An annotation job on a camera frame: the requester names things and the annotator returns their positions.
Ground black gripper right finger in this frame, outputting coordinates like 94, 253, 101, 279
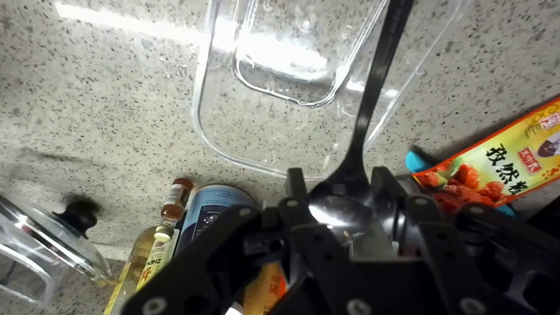
369, 164, 560, 315

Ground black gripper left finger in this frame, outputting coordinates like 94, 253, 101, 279
119, 165, 374, 315

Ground metal spoon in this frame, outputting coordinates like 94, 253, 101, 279
306, 0, 416, 260

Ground clear glass cup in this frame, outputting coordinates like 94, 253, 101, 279
189, 0, 470, 179

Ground dark jar white lid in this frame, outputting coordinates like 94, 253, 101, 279
176, 183, 257, 249

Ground small brown spice bottle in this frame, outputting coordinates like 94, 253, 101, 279
159, 176, 196, 221

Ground yellow oil bottle black cap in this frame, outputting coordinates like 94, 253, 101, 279
103, 221, 182, 315

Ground yellow seasoning packet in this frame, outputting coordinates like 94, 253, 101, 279
411, 94, 560, 216

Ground glass lid black knob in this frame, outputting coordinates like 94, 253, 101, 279
0, 192, 113, 307

